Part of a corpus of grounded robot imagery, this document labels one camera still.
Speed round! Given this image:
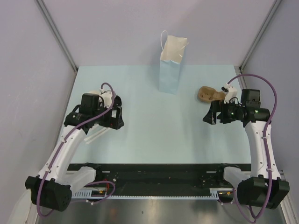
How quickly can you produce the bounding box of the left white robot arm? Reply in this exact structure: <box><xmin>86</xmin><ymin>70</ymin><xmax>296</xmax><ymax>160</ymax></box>
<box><xmin>25</xmin><ymin>90</ymin><xmax>124</xmax><ymax>212</ymax></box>

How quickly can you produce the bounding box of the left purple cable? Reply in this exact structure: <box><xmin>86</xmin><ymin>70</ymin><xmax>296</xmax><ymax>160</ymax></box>
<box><xmin>36</xmin><ymin>82</ymin><xmax>116</xmax><ymax>218</ymax></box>

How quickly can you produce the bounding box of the aluminium frame post left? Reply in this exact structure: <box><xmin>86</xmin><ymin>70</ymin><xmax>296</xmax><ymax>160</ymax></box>
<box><xmin>35</xmin><ymin>0</ymin><xmax>78</xmax><ymax>74</ymax></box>

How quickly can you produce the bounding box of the brown pulp cup carrier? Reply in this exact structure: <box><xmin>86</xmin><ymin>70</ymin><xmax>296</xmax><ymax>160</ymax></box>
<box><xmin>198</xmin><ymin>86</ymin><xmax>226</xmax><ymax>103</ymax></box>

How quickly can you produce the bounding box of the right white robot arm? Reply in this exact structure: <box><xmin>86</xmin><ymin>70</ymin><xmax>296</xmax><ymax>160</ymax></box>
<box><xmin>203</xmin><ymin>86</ymin><xmax>290</xmax><ymax>209</ymax></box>

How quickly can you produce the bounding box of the light blue paper bag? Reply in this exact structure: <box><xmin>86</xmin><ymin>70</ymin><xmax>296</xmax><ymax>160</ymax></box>
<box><xmin>159</xmin><ymin>30</ymin><xmax>188</xmax><ymax>94</ymax></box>

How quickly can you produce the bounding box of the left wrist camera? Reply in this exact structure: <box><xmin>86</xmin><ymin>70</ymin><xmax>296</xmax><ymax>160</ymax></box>
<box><xmin>99</xmin><ymin>89</ymin><xmax>114</xmax><ymax>108</ymax></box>

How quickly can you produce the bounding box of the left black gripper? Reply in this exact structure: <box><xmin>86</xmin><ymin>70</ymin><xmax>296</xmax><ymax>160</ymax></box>
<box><xmin>92</xmin><ymin>101</ymin><xmax>123</xmax><ymax>129</ymax></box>

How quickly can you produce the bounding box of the aluminium frame post right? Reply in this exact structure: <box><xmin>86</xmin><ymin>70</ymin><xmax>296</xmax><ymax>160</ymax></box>
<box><xmin>239</xmin><ymin>0</ymin><xmax>283</xmax><ymax>70</ymax></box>

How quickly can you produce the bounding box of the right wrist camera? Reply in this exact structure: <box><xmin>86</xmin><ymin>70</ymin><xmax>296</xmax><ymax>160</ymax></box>
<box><xmin>221</xmin><ymin>83</ymin><xmax>238</xmax><ymax>104</ymax></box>

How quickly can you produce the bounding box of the aluminium frame post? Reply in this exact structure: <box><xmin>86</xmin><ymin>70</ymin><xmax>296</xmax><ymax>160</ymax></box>
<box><xmin>239</xmin><ymin>0</ymin><xmax>283</xmax><ymax>70</ymax></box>
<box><xmin>35</xmin><ymin>0</ymin><xmax>78</xmax><ymax>74</ymax></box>

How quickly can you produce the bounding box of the white slotted cable duct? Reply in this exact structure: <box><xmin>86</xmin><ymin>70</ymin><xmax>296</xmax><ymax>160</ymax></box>
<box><xmin>71</xmin><ymin>188</ymin><xmax>220</xmax><ymax>200</ymax></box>

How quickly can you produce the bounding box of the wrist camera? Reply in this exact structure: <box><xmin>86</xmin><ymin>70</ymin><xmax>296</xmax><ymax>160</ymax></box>
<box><xmin>221</xmin><ymin>83</ymin><xmax>238</xmax><ymax>104</ymax></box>
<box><xmin>99</xmin><ymin>89</ymin><xmax>114</xmax><ymax>108</ymax></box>

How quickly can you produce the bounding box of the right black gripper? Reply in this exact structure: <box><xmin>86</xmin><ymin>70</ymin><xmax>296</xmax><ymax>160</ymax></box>
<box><xmin>202</xmin><ymin>98</ymin><xmax>244</xmax><ymax>125</ymax></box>

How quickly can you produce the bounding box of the stack of paper cups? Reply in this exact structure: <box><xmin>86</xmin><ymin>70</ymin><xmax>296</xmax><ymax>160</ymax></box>
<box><xmin>88</xmin><ymin>90</ymin><xmax>101</xmax><ymax>95</ymax></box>

